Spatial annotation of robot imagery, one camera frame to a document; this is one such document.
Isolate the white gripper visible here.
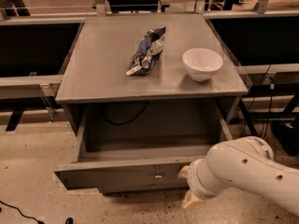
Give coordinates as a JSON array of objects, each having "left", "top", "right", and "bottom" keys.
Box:
[{"left": 178, "top": 159, "right": 218, "bottom": 209}]

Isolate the grey top drawer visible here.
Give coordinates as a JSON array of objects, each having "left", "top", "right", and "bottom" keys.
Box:
[{"left": 55, "top": 99, "right": 232, "bottom": 189}]

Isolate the grey drawer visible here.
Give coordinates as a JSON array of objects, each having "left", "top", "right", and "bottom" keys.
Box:
[
  {"left": 98, "top": 182, "right": 188, "bottom": 194},
  {"left": 55, "top": 99, "right": 232, "bottom": 189}
]

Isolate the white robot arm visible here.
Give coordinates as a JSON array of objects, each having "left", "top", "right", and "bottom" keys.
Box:
[{"left": 178, "top": 136, "right": 299, "bottom": 216}]

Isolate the grey bottom drawer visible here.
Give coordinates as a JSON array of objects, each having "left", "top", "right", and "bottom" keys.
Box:
[{"left": 98, "top": 182, "right": 188, "bottom": 194}]

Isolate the grey drawer cabinet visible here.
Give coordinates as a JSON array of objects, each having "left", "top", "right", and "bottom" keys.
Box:
[{"left": 55, "top": 13, "right": 249, "bottom": 195}]

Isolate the white ceramic bowl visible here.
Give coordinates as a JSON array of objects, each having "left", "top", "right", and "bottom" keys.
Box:
[{"left": 182, "top": 48, "right": 223, "bottom": 81}]

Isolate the crumpled blue chip bag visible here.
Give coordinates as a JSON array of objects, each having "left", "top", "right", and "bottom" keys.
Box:
[{"left": 126, "top": 26, "right": 166, "bottom": 76}]

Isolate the black cable inside cabinet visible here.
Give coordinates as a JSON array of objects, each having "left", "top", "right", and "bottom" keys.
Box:
[{"left": 101, "top": 100, "right": 150, "bottom": 127}]

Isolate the black floor cable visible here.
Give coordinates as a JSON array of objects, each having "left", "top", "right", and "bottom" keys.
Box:
[{"left": 0, "top": 200, "right": 75, "bottom": 224}]

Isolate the right metal rail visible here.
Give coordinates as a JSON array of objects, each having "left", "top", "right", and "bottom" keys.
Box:
[{"left": 236, "top": 63, "right": 299, "bottom": 85}]

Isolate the metal rail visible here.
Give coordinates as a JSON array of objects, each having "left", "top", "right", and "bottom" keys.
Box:
[
  {"left": 0, "top": 75, "right": 64, "bottom": 99},
  {"left": 236, "top": 63, "right": 299, "bottom": 85}
]

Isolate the left metal rail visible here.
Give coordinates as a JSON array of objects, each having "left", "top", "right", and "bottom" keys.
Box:
[{"left": 0, "top": 75, "right": 64, "bottom": 99}]

